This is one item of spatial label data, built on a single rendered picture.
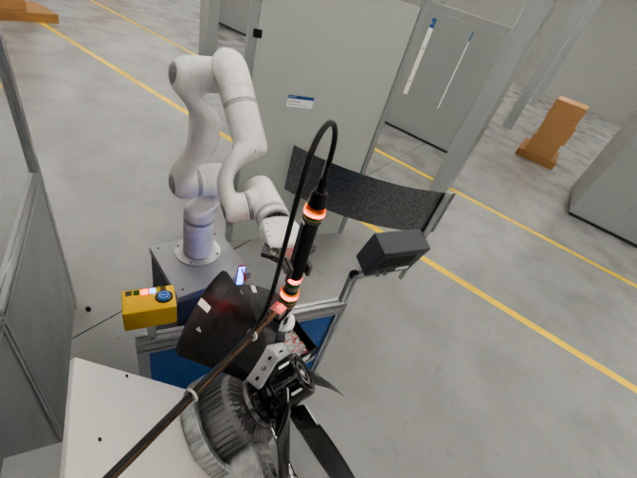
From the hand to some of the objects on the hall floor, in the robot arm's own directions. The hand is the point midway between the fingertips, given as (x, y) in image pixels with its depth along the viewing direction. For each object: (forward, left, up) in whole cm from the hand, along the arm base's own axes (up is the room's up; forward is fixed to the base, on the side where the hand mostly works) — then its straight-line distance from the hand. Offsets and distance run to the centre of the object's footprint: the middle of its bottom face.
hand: (297, 266), depth 76 cm
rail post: (-18, +61, -154) cm, 166 cm away
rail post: (-46, -20, -153) cm, 161 cm away
